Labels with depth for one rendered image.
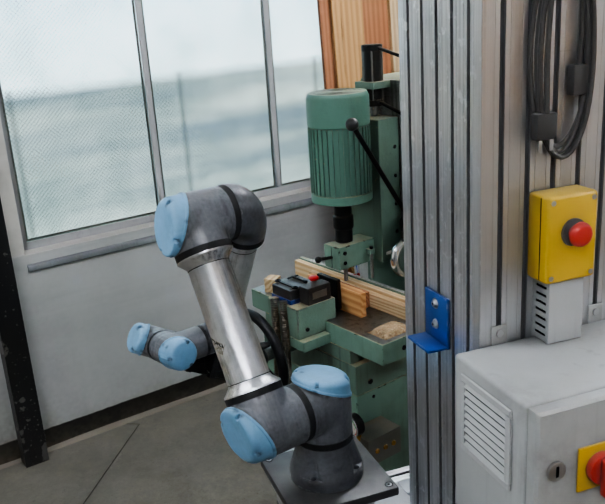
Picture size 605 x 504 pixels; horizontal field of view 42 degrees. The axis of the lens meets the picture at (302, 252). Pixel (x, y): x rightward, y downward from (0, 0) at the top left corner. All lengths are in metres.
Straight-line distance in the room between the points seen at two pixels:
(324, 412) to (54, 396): 2.11
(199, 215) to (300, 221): 2.36
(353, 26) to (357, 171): 1.66
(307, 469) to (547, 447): 0.65
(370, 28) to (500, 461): 2.93
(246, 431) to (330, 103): 1.00
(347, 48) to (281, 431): 2.51
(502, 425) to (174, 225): 0.71
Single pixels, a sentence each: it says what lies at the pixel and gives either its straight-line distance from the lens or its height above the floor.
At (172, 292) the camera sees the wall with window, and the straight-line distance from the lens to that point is 3.57.
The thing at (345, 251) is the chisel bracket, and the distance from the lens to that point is 2.26.
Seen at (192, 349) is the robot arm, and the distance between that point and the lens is 1.80.
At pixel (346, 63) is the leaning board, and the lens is 3.73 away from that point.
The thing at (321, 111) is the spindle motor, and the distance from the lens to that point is 2.14.
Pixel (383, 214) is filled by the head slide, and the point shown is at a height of 1.15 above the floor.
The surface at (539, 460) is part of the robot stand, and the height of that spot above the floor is 1.16.
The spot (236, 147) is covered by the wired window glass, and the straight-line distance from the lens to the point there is 3.68.
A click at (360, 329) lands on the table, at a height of 0.90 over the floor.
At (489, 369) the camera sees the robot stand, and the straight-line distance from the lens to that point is 1.18.
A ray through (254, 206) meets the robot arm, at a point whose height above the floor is 1.37.
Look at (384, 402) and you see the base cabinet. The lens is 2.28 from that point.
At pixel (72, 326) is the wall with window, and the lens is 3.43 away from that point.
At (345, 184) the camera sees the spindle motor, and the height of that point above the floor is 1.26.
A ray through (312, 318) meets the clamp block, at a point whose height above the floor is 0.92.
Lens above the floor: 1.76
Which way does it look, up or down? 18 degrees down
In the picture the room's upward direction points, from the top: 4 degrees counter-clockwise
